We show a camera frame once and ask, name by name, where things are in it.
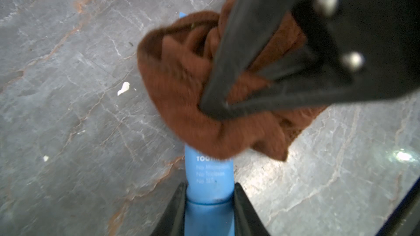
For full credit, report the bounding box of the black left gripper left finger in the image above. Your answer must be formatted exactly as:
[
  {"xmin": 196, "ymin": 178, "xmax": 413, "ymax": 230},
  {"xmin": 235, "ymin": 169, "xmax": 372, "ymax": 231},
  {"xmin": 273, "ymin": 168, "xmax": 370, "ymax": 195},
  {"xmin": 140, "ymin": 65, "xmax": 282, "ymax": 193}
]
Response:
[{"xmin": 151, "ymin": 182, "xmax": 187, "ymax": 236}]

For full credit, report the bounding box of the blue toothpaste tube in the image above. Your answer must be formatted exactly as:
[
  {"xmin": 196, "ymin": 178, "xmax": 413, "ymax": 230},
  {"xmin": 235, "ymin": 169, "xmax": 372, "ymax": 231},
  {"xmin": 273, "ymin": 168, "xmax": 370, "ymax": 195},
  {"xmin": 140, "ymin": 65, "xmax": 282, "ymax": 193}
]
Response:
[{"xmin": 178, "ymin": 11, "xmax": 236, "ymax": 236}]

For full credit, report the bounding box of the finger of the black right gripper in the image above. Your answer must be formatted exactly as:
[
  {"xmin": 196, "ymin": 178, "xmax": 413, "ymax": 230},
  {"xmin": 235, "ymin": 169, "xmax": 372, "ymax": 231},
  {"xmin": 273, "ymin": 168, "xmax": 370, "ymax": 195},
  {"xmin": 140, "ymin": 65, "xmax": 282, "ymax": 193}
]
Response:
[{"xmin": 200, "ymin": 0, "xmax": 420, "ymax": 120}]

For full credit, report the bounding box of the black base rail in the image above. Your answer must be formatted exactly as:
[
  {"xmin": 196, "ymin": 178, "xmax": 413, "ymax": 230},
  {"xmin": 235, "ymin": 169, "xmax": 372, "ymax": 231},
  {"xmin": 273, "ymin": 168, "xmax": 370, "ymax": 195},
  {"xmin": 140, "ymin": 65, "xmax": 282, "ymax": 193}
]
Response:
[{"xmin": 376, "ymin": 179, "xmax": 420, "ymax": 236}]

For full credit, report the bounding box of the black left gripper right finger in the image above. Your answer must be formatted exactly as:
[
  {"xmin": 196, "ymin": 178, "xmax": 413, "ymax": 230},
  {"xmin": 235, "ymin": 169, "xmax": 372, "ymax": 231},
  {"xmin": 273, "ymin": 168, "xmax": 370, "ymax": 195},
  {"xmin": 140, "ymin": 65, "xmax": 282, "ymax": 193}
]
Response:
[{"xmin": 234, "ymin": 182, "xmax": 270, "ymax": 236}]

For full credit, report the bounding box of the brown cloth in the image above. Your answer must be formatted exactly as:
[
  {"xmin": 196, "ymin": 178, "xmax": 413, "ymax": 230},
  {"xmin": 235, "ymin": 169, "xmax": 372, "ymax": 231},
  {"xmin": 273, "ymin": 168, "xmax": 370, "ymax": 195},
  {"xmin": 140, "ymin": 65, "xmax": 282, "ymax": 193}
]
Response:
[{"xmin": 137, "ymin": 0, "xmax": 325, "ymax": 161}]

